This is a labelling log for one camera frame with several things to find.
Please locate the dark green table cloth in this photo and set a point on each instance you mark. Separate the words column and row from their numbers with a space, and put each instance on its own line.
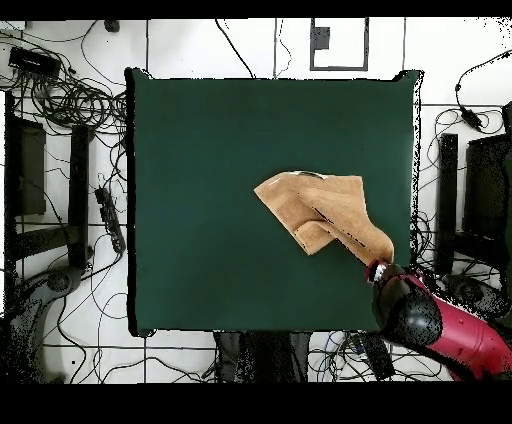
column 180, row 200

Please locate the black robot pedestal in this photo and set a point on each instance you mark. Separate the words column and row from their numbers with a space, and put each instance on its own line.
column 260, row 356

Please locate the black electronics box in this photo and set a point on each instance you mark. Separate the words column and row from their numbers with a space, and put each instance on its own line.
column 34, row 62

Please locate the black stand frame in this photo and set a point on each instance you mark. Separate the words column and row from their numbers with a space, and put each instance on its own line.
column 78, row 192
column 447, row 200

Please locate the black rectangular floor box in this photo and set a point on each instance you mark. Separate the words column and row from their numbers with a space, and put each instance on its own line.
column 376, row 354

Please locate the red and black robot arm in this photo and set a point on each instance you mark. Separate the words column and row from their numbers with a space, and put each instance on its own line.
column 468, row 336

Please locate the black floor power strip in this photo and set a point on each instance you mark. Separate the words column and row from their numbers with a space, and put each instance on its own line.
column 110, row 220

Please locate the orange terry towel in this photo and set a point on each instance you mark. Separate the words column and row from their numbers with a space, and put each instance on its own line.
column 332, row 204

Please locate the black power adapter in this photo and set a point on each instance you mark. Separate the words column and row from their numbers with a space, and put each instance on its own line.
column 471, row 118

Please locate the small dark floor object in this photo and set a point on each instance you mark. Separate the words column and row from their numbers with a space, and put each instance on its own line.
column 112, row 26

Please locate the grey stand base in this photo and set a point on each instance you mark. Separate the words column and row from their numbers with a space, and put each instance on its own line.
column 60, row 280
column 468, row 290

